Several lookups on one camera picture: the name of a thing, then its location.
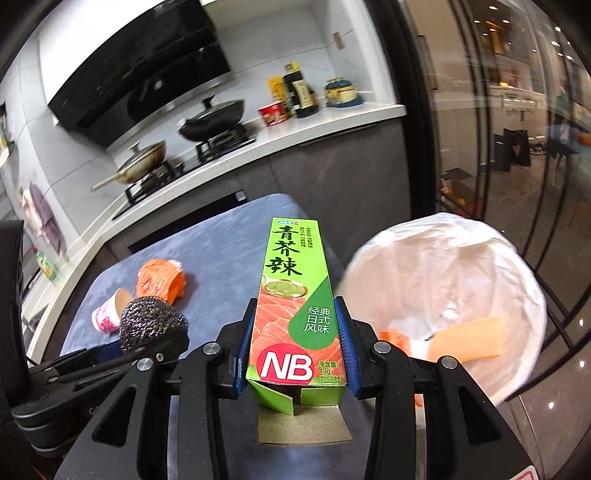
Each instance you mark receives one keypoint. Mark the orange printed snack wrapper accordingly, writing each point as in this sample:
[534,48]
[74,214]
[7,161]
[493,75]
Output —
[395,341]

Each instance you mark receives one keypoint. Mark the dark sauce bottle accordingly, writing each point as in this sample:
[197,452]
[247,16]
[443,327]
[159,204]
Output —
[304,99]

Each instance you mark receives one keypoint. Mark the beige pan with lid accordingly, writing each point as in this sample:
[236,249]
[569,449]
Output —
[141,161]

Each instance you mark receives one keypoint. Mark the green cardboard box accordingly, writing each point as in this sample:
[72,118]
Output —
[286,295]

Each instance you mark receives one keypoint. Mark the red instant noodle cup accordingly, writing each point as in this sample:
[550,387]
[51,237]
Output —
[274,115]

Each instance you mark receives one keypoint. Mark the orange ribbed sponge cloth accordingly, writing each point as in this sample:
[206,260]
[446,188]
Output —
[466,339]

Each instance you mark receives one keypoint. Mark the white-lined trash bin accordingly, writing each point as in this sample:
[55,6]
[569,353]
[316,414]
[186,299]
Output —
[415,277]

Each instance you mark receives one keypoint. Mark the blue and yellow pot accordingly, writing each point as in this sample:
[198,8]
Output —
[341,92]

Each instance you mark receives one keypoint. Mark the yellow packet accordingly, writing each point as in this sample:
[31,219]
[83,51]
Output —
[276,90]

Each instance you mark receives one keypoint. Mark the pale hanging towel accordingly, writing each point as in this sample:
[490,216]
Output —
[30,203]

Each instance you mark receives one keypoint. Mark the black gas stove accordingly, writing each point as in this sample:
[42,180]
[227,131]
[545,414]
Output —
[207,150]

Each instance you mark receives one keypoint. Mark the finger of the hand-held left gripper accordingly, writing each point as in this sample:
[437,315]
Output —
[108,351]
[166,344]

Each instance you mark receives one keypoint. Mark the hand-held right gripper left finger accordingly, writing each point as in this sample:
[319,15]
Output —
[241,374]

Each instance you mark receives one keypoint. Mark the black wok with lid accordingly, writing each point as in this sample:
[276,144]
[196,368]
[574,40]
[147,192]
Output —
[212,122]

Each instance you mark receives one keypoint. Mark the purple hanging towel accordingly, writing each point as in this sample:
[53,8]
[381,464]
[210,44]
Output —
[51,226]

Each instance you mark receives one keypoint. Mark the wall socket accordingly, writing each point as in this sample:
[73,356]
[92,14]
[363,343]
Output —
[340,41]

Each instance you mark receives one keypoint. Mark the white kitchen counter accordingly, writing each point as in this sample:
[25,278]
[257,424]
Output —
[360,115]

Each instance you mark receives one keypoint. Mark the blue-grey table cloth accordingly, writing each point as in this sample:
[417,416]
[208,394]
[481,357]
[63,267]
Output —
[221,258]

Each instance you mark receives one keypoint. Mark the black door frame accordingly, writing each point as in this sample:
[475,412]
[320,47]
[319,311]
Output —
[415,92]

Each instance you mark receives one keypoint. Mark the crumpled orange plastic wrapper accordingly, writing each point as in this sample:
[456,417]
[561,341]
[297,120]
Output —
[159,281]

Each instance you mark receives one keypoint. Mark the black built-in oven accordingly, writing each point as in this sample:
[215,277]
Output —
[184,221]

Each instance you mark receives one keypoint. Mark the black range hood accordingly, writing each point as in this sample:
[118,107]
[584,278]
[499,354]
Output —
[138,83]

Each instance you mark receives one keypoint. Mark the black paper bag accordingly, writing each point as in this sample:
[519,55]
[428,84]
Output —
[512,147]

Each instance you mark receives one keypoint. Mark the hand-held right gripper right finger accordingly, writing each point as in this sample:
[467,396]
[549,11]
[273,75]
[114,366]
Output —
[347,360]

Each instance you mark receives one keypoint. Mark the steel wool scrubber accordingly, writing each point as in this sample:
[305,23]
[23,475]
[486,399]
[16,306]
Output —
[147,318]

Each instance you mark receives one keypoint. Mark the white and pink paper cup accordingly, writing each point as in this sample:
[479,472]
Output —
[108,316]

